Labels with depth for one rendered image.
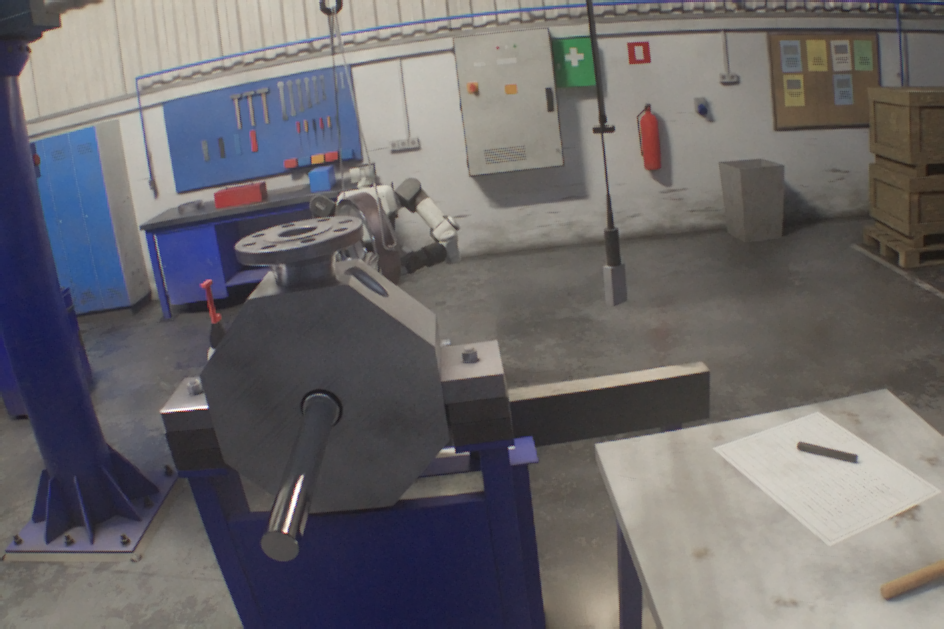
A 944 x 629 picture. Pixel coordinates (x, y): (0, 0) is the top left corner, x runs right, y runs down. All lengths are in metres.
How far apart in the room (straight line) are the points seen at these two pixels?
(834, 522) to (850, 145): 6.36
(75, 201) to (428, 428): 5.89
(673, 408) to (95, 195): 5.80
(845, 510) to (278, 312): 1.12
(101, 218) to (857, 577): 6.54
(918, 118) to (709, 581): 4.96
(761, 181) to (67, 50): 6.52
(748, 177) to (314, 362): 5.38
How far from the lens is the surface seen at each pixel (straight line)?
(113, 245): 7.00
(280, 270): 1.46
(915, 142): 5.91
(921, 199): 6.01
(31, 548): 3.63
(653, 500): 1.47
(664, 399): 1.99
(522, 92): 6.29
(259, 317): 1.46
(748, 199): 6.55
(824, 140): 7.43
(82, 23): 7.63
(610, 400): 1.95
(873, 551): 1.35
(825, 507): 1.45
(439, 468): 1.80
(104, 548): 3.40
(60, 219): 7.22
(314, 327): 1.44
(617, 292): 2.40
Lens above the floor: 1.69
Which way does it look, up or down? 18 degrees down
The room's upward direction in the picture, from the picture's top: 7 degrees counter-clockwise
